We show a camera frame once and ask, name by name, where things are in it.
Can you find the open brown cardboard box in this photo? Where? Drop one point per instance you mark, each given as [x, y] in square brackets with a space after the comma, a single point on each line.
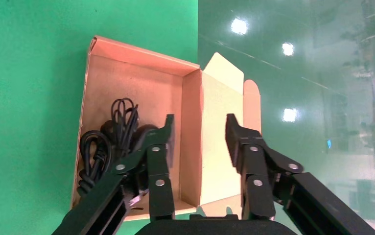
[148, 84]

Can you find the large green table cloth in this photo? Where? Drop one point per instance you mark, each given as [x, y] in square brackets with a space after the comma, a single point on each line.
[28, 113]

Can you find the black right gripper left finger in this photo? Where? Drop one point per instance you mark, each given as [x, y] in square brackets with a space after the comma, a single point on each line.
[155, 181]

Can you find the small blue floor scrap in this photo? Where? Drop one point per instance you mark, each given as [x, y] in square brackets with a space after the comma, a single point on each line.
[329, 143]

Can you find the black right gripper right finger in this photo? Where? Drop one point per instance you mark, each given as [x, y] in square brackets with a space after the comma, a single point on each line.
[255, 181]

